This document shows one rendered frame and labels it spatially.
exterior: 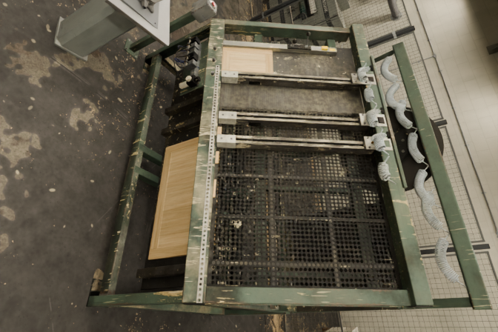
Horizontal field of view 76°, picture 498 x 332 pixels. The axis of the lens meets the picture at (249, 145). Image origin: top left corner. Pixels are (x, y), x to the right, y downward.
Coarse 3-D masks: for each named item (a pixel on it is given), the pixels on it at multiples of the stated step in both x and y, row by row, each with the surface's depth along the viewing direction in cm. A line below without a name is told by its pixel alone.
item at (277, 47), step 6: (228, 42) 262; (234, 42) 263; (240, 42) 263; (246, 42) 264; (252, 42) 264; (258, 42) 265; (258, 48) 264; (264, 48) 264; (270, 48) 264; (276, 48) 264; (282, 48) 264; (312, 48) 266; (318, 48) 267; (324, 54) 269; (330, 54) 269
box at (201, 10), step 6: (204, 0) 254; (210, 0) 255; (192, 6) 260; (198, 6) 255; (204, 6) 251; (210, 6) 252; (216, 6) 262; (192, 12) 256; (198, 12) 255; (204, 12) 255; (210, 12) 255; (198, 18) 260; (204, 18) 260
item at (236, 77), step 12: (228, 72) 241; (240, 72) 242; (264, 84) 247; (276, 84) 247; (288, 84) 246; (300, 84) 246; (312, 84) 246; (324, 84) 246; (336, 84) 246; (348, 84) 246; (360, 84) 246
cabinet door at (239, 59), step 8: (224, 48) 261; (232, 48) 262; (240, 48) 263; (248, 48) 263; (224, 56) 257; (232, 56) 258; (240, 56) 258; (248, 56) 259; (256, 56) 260; (264, 56) 260; (272, 56) 261; (224, 64) 252; (232, 64) 253; (240, 64) 254; (248, 64) 255; (256, 64) 255; (264, 64) 256; (272, 64) 256; (256, 72) 251; (264, 72) 251; (272, 72) 252
